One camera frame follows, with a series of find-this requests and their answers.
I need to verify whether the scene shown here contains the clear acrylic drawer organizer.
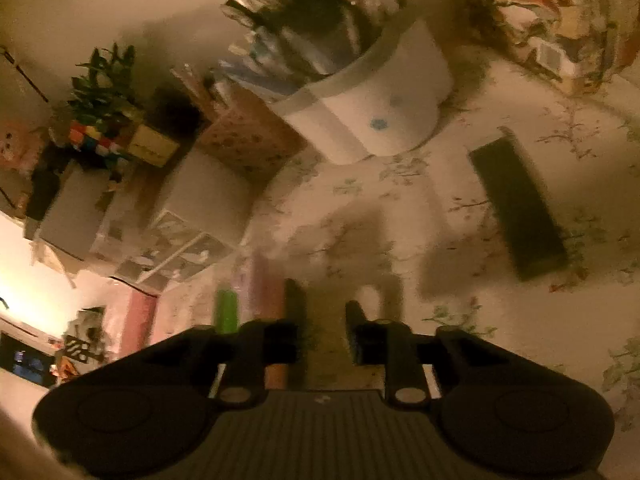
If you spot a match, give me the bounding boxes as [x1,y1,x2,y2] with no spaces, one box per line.
[97,209,237,288]

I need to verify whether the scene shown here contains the orange stuffed toy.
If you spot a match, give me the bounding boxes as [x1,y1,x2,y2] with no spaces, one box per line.
[0,116,43,173]

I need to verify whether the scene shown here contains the brown patterned box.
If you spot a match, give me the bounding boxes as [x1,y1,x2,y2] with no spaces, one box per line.
[199,86,307,177]

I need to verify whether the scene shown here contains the pink case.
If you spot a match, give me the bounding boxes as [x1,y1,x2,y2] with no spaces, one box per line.
[117,289,162,358]

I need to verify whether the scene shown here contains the floral tablecloth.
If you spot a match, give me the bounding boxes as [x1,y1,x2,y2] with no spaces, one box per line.
[150,55,640,436]

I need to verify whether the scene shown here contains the green leafy plant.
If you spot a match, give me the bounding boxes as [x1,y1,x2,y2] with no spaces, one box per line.
[67,42,148,123]

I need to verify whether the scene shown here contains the white storage box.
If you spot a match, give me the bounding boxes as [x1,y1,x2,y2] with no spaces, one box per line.
[159,149,252,247]
[37,162,118,260]

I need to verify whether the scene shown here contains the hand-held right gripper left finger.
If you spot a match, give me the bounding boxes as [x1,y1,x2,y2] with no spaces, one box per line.
[145,287,307,408]

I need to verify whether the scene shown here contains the black rectangular box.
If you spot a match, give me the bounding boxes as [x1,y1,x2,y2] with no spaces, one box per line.
[469,127,570,282]

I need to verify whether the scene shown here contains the green cap highlighter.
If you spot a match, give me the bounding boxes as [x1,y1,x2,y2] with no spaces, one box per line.
[214,286,242,335]

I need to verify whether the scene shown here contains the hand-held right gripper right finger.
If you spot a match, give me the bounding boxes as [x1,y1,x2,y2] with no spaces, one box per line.
[345,301,508,407]

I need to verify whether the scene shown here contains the white flower-shaped pen holder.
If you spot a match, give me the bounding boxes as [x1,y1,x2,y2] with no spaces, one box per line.
[272,19,454,165]

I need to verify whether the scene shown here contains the colourful puzzle cube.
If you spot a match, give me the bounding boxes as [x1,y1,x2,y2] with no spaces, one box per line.
[67,119,123,162]

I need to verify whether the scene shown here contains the yellow box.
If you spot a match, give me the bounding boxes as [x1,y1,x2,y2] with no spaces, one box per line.
[126,124,182,169]

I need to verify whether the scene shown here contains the pink pen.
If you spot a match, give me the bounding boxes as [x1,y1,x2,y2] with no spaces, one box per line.
[249,254,292,392]

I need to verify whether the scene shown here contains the bundle of pens in holder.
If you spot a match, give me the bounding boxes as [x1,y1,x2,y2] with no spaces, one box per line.
[219,0,407,103]

